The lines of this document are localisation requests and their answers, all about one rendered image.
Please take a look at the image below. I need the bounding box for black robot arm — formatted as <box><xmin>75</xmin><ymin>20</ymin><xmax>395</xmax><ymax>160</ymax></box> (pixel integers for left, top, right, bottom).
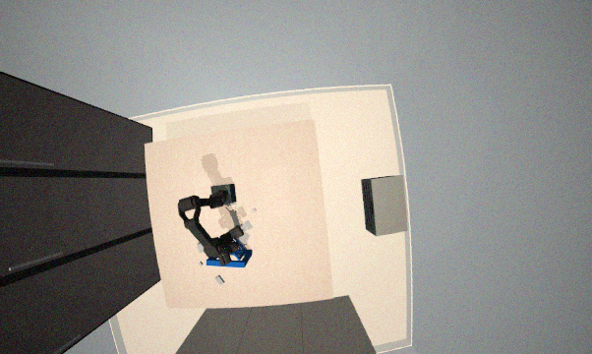
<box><xmin>177</xmin><ymin>191</ymin><xmax>240</xmax><ymax>266</ymax></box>

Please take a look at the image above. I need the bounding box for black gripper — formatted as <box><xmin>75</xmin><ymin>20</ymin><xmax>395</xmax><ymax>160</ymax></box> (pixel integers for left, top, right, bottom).
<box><xmin>218</xmin><ymin>225</ymin><xmax>244</xmax><ymax>245</ymax></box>

